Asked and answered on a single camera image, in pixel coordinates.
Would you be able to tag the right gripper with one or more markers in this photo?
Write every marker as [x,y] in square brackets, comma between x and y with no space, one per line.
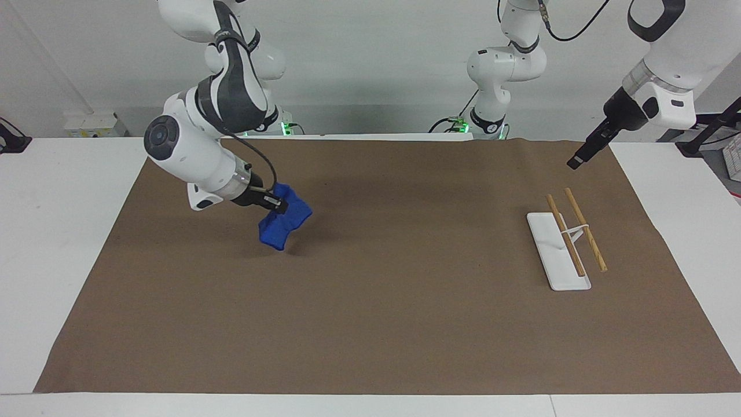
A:
[255,197]

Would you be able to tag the black stand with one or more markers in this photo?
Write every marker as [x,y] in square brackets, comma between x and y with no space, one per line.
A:
[13,142]
[709,130]

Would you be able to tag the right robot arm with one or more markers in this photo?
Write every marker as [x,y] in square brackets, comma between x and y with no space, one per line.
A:
[188,147]

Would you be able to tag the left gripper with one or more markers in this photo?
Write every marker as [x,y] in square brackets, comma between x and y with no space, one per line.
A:
[624,110]

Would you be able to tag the blue towel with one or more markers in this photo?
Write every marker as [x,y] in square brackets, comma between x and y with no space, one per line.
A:
[286,223]

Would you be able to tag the white rack with wooden bars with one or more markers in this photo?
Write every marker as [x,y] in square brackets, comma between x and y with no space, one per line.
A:
[550,243]

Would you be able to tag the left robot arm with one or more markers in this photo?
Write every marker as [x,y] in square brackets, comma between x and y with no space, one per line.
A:
[503,63]

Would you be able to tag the white wall socket box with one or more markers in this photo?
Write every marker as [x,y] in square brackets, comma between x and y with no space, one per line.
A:
[95,124]

